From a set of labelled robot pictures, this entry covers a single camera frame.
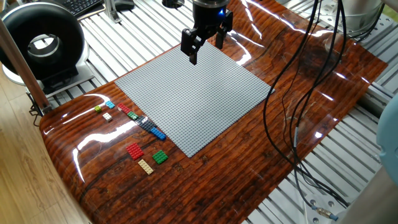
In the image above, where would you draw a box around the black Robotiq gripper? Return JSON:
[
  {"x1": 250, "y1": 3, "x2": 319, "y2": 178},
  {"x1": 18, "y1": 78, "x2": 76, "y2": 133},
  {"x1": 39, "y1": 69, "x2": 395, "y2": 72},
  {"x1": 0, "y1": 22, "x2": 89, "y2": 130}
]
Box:
[{"x1": 180, "y1": 5, "x2": 234, "y2": 65}]

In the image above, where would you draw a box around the black Lego plate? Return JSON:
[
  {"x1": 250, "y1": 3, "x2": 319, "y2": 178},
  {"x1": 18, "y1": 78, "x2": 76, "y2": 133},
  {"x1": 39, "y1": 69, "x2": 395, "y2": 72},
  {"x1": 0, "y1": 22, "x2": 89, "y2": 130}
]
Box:
[{"x1": 135, "y1": 115, "x2": 157, "y2": 133}]

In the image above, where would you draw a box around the grey Lego baseplate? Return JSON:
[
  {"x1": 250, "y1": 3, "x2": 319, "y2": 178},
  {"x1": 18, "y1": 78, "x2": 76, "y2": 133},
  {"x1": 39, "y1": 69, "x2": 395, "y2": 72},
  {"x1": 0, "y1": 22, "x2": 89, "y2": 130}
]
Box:
[{"x1": 114, "y1": 39, "x2": 275, "y2": 158}]

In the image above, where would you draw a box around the green square Lego plate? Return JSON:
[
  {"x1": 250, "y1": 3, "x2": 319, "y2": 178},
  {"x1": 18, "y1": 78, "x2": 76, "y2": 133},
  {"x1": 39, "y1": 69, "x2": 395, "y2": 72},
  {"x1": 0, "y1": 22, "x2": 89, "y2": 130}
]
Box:
[{"x1": 152, "y1": 149, "x2": 169, "y2": 165}]

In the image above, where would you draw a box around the red wide Lego plate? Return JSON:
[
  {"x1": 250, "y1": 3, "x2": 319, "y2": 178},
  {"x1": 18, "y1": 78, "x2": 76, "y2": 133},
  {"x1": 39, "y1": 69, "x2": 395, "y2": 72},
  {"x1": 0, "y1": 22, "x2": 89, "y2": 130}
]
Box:
[{"x1": 126, "y1": 142, "x2": 145, "y2": 161}]

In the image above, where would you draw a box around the tan Lego plate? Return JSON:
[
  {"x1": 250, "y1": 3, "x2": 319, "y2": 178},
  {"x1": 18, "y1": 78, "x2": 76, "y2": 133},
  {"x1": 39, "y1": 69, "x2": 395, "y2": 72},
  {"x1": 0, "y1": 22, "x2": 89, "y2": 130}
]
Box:
[{"x1": 137, "y1": 159, "x2": 154, "y2": 175}]

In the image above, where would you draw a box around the black round object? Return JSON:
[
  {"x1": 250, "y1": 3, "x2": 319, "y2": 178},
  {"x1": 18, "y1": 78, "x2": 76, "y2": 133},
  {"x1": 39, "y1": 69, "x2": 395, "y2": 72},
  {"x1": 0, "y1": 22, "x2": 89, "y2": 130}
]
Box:
[{"x1": 161, "y1": 0, "x2": 185, "y2": 9}]

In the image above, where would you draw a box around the black computer mouse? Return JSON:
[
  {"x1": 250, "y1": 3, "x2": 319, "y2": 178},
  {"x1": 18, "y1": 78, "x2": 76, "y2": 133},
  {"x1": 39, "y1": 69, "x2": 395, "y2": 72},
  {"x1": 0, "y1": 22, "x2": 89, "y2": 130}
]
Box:
[{"x1": 114, "y1": 0, "x2": 136, "y2": 12}]

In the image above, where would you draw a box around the black computer keyboard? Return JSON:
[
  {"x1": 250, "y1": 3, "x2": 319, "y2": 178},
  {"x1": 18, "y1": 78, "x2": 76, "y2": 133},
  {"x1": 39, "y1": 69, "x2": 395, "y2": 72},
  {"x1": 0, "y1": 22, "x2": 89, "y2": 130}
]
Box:
[{"x1": 57, "y1": 0, "x2": 106, "y2": 19}]

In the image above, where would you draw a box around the wood pattern table mat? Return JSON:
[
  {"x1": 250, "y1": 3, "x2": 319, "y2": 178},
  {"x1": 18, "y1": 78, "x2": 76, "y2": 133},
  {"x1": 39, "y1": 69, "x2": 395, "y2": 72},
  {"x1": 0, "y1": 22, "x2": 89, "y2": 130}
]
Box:
[{"x1": 39, "y1": 0, "x2": 389, "y2": 224}]

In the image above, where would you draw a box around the silver metal cylinder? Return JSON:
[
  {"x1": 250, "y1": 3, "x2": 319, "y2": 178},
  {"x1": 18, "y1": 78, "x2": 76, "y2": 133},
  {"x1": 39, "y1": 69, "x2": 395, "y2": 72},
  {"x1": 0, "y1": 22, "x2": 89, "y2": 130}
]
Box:
[{"x1": 340, "y1": 0, "x2": 386, "y2": 35}]

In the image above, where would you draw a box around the perforated aluminium plate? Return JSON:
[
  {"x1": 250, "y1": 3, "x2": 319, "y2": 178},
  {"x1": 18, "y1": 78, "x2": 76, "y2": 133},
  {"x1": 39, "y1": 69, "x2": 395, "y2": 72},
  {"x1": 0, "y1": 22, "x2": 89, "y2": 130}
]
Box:
[{"x1": 323, "y1": 9, "x2": 398, "y2": 43}]

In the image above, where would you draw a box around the brown wooden pole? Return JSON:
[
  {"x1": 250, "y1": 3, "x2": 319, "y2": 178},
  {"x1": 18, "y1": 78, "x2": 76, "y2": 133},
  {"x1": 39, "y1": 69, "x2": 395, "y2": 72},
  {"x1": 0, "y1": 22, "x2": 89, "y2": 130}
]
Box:
[{"x1": 0, "y1": 18, "x2": 53, "y2": 115}]

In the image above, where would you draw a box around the thin dark cable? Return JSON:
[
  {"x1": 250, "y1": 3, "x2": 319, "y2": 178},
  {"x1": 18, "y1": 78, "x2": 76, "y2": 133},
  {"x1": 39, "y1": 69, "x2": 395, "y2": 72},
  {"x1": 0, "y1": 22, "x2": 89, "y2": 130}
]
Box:
[{"x1": 279, "y1": 18, "x2": 312, "y2": 175}]

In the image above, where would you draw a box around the black cable with plug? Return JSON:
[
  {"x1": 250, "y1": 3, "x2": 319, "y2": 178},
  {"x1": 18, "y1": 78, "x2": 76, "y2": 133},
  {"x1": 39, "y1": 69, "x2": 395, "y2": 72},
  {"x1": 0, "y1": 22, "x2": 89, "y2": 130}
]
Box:
[{"x1": 262, "y1": 0, "x2": 351, "y2": 208}]

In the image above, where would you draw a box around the aluminium bracket post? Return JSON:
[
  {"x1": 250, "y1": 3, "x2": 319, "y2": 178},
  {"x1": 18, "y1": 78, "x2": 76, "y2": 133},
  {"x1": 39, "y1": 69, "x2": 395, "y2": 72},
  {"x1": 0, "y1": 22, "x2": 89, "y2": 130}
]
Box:
[{"x1": 103, "y1": 0, "x2": 122, "y2": 24}]

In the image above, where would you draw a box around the black cable with silver connector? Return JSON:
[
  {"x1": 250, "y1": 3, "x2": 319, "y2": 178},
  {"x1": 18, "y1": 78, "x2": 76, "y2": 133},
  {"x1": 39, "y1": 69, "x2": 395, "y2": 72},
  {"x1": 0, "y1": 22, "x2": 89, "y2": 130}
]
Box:
[{"x1": 291, "y1": 0, "x2": 348, "y2": 222}]

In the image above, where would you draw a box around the black ring shaped device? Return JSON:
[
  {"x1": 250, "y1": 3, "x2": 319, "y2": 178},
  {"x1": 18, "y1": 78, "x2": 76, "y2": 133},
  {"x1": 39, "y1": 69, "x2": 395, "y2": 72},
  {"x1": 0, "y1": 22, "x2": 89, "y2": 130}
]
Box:
[{"x1": 0, "y1": 1, "x2": 96, "y2": 96}]

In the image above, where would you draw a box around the black wire tangle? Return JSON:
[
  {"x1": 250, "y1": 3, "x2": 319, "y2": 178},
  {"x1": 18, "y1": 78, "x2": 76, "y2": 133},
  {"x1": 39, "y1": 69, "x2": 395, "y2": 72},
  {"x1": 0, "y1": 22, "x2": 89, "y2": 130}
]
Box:
[{"x1": 29, "y1": 92, "x2": 44, "y2": 127}]

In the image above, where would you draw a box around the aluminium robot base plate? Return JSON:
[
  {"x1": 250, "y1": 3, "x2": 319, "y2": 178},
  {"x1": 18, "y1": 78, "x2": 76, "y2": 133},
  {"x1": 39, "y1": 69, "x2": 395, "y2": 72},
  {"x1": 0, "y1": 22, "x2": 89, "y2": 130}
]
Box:
[{"x1": 303, "y1": 194, "x2": 346, "y2": 224}]

